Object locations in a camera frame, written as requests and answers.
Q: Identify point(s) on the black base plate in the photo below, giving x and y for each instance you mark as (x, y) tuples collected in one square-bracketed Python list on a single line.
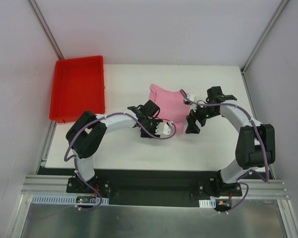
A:
[(155, 188)]

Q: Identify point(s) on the left white cable duct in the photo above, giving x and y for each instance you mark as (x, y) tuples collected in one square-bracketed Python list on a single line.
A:
[(68, 200)]

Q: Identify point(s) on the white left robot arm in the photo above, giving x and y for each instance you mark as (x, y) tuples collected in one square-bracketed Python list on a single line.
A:
[(86, 134)]

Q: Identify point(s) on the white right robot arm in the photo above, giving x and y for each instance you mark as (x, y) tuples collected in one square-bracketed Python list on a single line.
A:
[(255, 146)]

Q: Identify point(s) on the red plastic bin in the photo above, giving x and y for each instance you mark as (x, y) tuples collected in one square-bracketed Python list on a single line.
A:
[(78, 86)]

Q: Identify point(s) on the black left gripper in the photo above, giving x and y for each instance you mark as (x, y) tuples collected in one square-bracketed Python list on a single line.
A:
[(146, 129)]

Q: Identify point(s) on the pink t shirt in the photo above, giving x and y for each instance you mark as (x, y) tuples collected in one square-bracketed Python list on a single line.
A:
[(172, 107)]

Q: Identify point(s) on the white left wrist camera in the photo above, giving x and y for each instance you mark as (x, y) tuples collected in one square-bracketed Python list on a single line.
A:
[(164, 128)]

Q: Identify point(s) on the right white cable duct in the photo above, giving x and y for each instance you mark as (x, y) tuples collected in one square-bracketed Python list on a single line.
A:
[(207, 203)]

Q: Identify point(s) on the left aluminium corner post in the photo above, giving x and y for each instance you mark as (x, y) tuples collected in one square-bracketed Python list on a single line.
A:
[(46, 29)]

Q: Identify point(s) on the white cable duct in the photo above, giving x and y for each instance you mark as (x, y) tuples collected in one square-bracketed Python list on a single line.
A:
[(68, 200), (207, 203)]

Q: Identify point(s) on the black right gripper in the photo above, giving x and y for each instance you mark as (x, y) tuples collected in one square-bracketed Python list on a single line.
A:
[(196, 118)]

